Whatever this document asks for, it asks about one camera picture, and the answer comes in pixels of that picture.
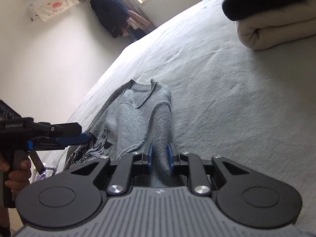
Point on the person's left hand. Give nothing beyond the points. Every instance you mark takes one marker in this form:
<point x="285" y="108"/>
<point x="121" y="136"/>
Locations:
<point x="19" y="175"/>

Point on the hanging dark jacket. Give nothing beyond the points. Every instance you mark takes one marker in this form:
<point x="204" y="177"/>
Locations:
<point x="108" y="12"/>

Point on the grey knitted cat-pattern sweater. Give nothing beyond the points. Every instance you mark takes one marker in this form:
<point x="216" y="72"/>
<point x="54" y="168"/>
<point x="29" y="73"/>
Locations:
<point x="138" y="118"/>

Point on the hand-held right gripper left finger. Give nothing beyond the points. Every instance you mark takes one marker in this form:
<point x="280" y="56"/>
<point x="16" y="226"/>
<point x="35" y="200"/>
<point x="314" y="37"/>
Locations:
<point x="151" y="156"/>

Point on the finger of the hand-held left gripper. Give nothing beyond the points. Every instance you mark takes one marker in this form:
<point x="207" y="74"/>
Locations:
<point x="71" y="139"/>
<point x="61" y="128"/>

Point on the folded cream garment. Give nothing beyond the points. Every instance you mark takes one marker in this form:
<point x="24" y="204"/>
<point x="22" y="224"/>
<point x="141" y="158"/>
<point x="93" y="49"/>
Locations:
<point x="276" y="37"/>

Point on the grey bed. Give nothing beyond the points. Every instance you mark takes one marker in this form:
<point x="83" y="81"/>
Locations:
<point x="222" y="91"/>

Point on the hanging pink clothes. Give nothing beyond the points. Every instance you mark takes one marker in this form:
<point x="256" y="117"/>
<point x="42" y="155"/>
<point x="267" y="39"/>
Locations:
<point x="138" y="21"/>

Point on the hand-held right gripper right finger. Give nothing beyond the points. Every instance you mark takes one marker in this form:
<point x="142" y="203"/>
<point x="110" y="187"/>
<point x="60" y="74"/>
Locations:
<point x="169" y="156"/>

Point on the covered wall air conditioner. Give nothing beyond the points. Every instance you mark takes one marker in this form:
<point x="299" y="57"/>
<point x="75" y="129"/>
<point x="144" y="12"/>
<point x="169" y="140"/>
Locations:
<point x="54" y="5"/>

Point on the folded black garment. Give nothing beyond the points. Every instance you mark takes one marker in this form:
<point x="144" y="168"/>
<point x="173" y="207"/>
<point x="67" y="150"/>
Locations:
<point x="271" y="0"/>

